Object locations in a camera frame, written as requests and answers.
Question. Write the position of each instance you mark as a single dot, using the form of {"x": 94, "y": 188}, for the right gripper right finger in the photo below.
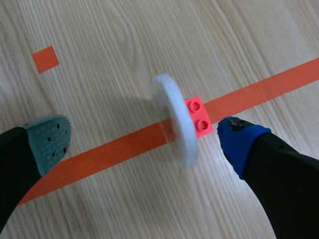
{"x": 279, "y": 174}

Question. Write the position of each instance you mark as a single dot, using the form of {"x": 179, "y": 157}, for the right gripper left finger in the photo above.
{"x": 20, "y": 159}

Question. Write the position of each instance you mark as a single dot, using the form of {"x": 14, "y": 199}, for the toy brick block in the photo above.
{"x": 200, "y": 117}

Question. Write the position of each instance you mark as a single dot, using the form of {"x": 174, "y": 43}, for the small white card stand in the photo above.
{"x": 178, "y": 122}

